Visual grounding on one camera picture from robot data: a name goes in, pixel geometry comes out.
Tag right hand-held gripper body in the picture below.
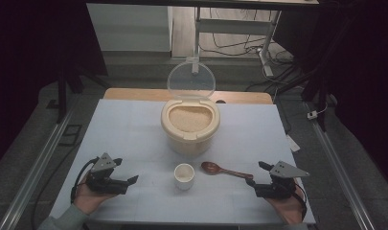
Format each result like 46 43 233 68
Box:
254 160 310 200

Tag clear round container lid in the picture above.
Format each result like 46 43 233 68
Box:
167 60 217 101

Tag person's left hand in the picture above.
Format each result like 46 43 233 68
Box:
74 178 118 216

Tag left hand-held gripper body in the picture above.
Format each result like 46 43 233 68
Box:
84 151 129 196

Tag white desk frame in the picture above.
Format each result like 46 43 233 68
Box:
191 6 284 78

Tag black floor frame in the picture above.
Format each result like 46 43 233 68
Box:
57 124 83 148

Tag rice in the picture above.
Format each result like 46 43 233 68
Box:
168 105 214 133

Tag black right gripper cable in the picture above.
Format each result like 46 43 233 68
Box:
290 181 308 221

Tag wooden table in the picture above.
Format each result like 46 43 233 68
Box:
103 87 274 105

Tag brown wooden spoon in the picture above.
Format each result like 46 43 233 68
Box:
200 161 255 180

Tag black stand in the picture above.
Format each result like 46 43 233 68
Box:
277 12 354 132
46 60 112 125

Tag white table mat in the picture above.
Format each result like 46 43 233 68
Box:
49 99 316 225

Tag metal floor rail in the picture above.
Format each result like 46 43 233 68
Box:
305 102 377 230
0 101 80 230

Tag person's right hand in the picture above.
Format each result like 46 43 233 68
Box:
265 183 307 225

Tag black floor cables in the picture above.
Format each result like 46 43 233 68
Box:
199 7 295 66

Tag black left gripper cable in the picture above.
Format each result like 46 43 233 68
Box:
70 156 101 204

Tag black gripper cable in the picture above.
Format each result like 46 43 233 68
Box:
290 181 308 221
70 156 101 204

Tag white paper tag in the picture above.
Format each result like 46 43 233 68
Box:
285 133 302 153

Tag beige rice container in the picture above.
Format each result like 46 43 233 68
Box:
160 98 221 157

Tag white cup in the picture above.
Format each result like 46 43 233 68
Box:
173 163 195 192

